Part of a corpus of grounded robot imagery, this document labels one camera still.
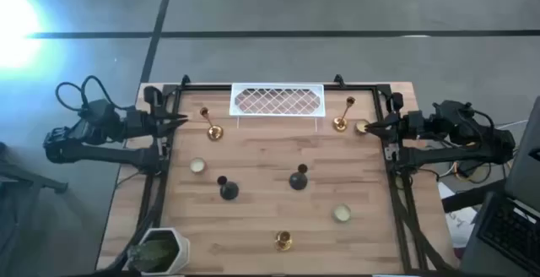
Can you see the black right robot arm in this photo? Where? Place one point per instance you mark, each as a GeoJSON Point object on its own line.
{"type": "Point", "coordinates": [447, 155]}

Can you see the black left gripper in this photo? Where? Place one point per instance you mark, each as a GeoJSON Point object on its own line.
{"type": "Point", "coordinates": [139, 123]}

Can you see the woven tan basket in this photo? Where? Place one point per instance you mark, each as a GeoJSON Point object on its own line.
{"type": "Point", "coordinates": [197, 165]}

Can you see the black metal bar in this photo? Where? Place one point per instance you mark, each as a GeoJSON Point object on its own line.
{"type": "Point", "coordinates": [468, 199]}

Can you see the tall black candlestick holder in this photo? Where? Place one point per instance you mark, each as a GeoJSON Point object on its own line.
{"type": "Point", "coordinates": [230, 191]}
{"type": "Point", "coordinates": [298, 181]}

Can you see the green succulent plant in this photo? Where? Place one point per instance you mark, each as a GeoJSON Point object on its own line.
{"type": "Point", "coordinates": [152, 253]}

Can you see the black metal stand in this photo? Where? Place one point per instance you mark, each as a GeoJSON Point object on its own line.
{"type": "Point", "coordinates": [29, 178]}

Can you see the white paper sheet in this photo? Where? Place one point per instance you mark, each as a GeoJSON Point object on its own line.
{"type": "Point", "coordinates": [460, 224]}

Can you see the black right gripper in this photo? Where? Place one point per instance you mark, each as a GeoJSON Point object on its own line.
{"type": "Point", "coordinates": [413, 123]}

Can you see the grey laptop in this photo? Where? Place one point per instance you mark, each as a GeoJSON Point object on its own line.
{"type": "Point", "coordinates": [510, 230]}

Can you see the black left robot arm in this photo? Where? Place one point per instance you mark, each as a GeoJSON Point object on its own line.
{"type": "Point", "coordinates": [105, 154]}

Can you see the blue patterned candle tin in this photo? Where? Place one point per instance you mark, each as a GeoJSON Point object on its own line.
{"type": "Point", "coordinates": [360, 126]}

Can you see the round candle tin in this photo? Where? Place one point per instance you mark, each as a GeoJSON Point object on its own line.
{"type": "Point", "coordinates": [342, 213]}

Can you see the white hexagonal planter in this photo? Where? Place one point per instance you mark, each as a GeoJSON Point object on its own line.
{"type": "Point", "coordinates": [180, 251]}

